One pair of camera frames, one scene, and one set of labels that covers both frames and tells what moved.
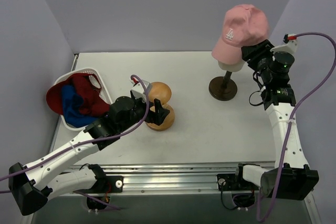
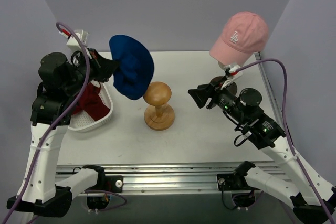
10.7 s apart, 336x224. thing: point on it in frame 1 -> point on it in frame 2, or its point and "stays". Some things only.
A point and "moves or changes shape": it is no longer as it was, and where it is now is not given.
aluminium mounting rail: x=172 y=179 stays
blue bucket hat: x=71 y=103 -> x=135 y=71
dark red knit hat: x=92 y=104 stays
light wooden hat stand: x=162 y=91 stays
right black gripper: x=255 y=51 -> x=210 y=95
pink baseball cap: x=243 y=25 moves or changes shape
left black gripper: x=154 y=113 -> x=97 y=64
